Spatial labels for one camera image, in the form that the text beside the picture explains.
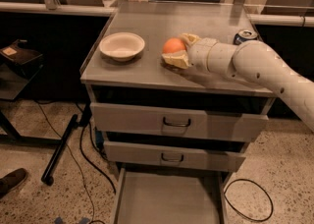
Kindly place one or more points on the top grey drawer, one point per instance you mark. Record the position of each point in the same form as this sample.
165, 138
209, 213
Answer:
181, 123

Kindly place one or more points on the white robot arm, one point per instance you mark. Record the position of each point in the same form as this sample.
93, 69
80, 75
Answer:
252, 60

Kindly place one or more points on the orange fruit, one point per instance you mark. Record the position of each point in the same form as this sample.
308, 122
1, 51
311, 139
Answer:
173, 45

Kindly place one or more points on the dark shoe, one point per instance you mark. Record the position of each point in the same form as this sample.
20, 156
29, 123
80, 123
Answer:
12, 180

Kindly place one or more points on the white paper bowl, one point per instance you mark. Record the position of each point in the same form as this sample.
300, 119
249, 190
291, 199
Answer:
121, 46

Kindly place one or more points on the bottom grey open drawer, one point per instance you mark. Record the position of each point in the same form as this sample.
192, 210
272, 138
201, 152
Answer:
168, 196

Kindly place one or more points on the dark side table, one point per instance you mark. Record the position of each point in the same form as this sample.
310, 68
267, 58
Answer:
11, 86

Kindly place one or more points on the middle grey drawer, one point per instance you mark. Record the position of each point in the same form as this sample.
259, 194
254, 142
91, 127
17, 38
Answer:
155, 155

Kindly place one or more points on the blue soda can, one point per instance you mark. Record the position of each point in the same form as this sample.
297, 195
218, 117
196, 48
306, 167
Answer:
244, 35

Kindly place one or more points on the black box on shelf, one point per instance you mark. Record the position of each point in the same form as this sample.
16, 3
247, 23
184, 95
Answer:
23, 61

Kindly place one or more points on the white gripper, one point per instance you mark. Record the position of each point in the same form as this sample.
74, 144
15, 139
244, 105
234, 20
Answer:
200, 53

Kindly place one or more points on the grey metal drawer cabinet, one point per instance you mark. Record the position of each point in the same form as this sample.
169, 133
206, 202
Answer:
147, 81

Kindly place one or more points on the black metal floor bar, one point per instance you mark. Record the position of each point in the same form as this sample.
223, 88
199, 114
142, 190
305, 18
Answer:
47, 176

